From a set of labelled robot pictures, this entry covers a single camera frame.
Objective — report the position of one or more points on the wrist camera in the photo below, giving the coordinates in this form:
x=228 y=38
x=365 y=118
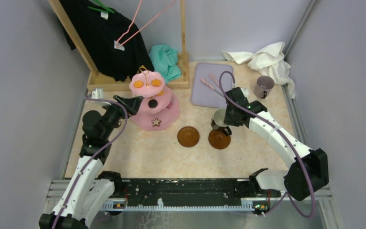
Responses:
x=244 y=91
x=97 y=95

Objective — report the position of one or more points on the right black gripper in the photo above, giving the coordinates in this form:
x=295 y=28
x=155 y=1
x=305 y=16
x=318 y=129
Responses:
x=228 y=121

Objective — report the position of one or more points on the lavender serving tray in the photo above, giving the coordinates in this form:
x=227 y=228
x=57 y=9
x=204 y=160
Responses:
x=205 y=91

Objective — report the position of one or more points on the pink three-tier cake stand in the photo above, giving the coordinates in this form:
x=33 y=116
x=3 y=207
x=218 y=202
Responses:
x=159 y=107

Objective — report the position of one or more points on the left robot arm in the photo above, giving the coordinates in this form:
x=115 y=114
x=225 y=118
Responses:
x=89 y=186

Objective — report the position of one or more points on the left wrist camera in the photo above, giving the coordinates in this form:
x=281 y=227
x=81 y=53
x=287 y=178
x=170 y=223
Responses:
x=97 y=95

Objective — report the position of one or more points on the brown saucer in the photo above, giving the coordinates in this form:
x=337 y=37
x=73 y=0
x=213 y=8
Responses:
x=218 y=140
x=188 y=136

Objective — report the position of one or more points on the purple mug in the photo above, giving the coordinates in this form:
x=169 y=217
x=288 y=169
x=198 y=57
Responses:
x=263 y=86

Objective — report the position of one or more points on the brown star cookie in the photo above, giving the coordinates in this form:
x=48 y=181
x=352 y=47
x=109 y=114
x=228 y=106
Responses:
x=156 y=122

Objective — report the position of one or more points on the green clothes hanger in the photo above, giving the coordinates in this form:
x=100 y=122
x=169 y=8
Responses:
x=101 y=7

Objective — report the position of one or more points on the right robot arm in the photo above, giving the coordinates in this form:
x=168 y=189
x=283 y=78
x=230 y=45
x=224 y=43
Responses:
x=307 y=169

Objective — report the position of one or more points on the teal cloth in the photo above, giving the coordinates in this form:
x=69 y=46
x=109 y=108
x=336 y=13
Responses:
x=165 y=61

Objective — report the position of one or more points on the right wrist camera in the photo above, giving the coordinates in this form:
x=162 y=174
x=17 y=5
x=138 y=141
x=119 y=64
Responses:
x=244 y=91

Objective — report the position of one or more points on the pink clothes hanger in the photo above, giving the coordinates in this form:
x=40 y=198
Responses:
x=119 y=43

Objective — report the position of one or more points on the orange macaron top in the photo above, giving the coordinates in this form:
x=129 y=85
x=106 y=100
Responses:
x=156 y=82

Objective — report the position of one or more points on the white towel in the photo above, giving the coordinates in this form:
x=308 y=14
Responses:
x=269 y=61

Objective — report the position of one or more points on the black t-shirt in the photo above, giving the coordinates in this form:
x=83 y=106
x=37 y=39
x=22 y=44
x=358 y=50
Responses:
x=99 y=30

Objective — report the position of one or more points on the black cream-lined mug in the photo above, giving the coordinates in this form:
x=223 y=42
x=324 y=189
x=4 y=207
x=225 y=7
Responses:
x=217 y=122

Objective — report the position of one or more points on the pink cake slice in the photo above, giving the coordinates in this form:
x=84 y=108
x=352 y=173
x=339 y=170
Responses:
x=169 y=105

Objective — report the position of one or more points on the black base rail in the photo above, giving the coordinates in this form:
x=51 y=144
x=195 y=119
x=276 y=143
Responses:
x=220 y=194

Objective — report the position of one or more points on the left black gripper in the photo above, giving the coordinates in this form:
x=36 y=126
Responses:
x=131 y=105

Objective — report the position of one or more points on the wooden clothes rack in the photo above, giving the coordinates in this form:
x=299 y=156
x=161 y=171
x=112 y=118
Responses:
x=97 y=79

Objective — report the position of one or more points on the black macaron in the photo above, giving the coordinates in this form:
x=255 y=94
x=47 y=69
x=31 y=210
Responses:
x=152 y=103

